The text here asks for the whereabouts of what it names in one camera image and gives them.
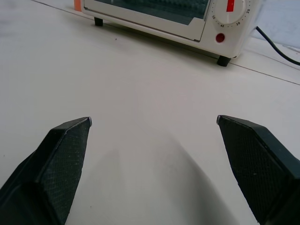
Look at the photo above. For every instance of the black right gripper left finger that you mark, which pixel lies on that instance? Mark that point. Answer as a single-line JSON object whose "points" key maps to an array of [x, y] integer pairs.
{"points": [[54, 168]]}

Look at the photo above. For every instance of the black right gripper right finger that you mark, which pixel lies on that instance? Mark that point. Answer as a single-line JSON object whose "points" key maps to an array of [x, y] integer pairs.
{"points": [[255, 168]]}

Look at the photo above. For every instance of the white toaster oven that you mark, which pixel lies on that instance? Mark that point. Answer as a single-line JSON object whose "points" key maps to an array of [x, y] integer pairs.
{"points": [[225, 28]]}

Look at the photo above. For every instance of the glass oven door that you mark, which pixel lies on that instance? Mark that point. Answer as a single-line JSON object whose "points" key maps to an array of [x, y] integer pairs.
{"points": [[150, 14]]}

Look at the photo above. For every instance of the white timer knob red stripe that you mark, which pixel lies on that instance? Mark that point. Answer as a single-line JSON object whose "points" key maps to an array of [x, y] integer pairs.
{"points": [[230, 10]]}

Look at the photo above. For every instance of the orange and white box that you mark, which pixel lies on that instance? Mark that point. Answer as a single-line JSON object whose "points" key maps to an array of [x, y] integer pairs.
{"points": [[77, 4]]}

